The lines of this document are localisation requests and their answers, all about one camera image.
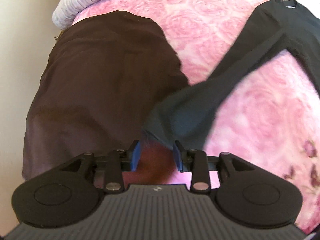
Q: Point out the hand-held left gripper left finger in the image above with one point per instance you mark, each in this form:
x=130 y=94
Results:
x=135 y=156

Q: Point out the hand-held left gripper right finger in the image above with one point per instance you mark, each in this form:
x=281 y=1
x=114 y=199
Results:
x=178 y=156

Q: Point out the dark teal long-sleeved shirt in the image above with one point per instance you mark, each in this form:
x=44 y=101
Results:
x=200 y=97

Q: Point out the maroon knitted sweater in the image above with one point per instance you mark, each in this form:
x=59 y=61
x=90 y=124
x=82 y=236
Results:
x=156 y=163

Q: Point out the brown-grey garment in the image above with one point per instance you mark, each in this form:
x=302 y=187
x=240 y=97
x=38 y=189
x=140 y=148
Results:
x=100 y=85

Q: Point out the pink rose-patterned blanket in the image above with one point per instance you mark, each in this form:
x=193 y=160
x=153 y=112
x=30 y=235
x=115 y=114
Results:
x=262 y=110

